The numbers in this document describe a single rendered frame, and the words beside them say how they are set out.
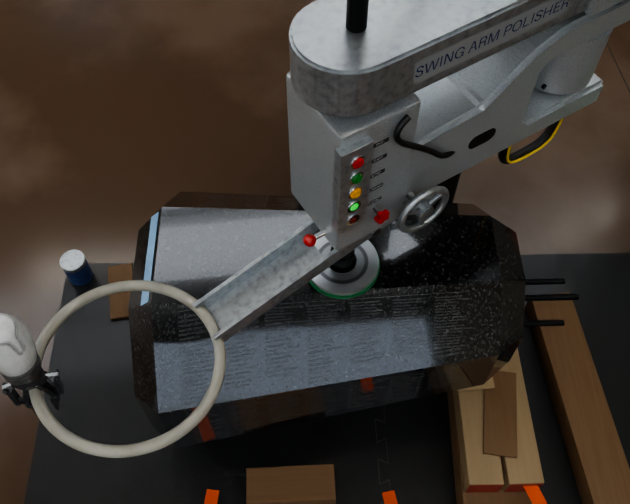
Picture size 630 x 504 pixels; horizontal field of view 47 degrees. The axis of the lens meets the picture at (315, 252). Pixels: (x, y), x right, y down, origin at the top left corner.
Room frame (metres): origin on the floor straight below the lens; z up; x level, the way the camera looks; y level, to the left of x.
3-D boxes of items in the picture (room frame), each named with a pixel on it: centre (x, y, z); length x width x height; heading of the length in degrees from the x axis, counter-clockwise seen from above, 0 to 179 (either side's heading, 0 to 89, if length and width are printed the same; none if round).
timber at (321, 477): (0.63, 0.08, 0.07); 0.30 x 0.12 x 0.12; 93
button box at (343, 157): (0.94, -0.08, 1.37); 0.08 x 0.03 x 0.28; 122
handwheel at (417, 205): (1.04, -0.24, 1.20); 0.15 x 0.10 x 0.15; 122
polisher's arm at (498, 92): (1.27, -0.42, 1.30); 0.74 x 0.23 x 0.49; 122
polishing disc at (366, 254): (1.08, -0.08, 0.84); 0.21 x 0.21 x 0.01
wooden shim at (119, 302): (1.44, 0.79, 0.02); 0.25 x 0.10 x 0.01; 11
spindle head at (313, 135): (1.12, -0.15, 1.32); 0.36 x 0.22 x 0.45; 122
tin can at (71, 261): (1.51, 0.98, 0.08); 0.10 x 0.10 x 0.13
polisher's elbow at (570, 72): (1.43, -0.64, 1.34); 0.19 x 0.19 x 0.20
